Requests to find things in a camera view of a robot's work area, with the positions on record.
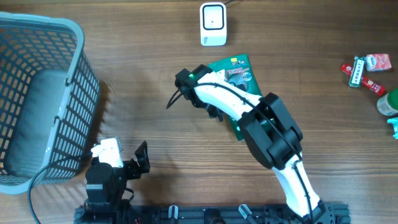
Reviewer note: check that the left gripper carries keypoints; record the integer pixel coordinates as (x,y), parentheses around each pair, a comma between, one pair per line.
(134,172)

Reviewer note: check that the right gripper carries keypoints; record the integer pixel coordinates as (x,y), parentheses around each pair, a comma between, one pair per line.
(212,112)

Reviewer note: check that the green 3M gloves package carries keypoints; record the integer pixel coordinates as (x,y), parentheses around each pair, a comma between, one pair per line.
(238,73)

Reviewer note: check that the small green white box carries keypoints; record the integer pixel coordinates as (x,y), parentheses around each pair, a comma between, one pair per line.
(357,72)

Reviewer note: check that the red stick sachet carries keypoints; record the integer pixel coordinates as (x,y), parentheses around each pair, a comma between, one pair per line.
(365,81)

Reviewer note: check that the red white small carton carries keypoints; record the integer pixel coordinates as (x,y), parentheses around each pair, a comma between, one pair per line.
(378,62)

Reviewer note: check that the green lid spice jar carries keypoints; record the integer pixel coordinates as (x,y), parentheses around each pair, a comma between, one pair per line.
(387,105)

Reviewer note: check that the mint green wipes pack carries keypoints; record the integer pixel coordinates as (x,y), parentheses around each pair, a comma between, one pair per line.
(394,123)

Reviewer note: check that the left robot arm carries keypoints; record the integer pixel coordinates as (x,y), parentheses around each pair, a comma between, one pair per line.
(105,186)

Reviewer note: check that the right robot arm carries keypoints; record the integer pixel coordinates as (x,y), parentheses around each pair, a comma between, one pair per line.
(269,131)

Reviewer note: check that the white barcode scanner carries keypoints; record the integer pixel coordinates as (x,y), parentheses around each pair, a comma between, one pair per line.
(213,24)

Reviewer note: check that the grey plastic shopping basket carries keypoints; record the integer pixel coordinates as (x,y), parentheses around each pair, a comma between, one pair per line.
(49,93)

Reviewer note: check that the black mounting rail base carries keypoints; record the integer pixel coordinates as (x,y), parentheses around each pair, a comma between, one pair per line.
(267,214)

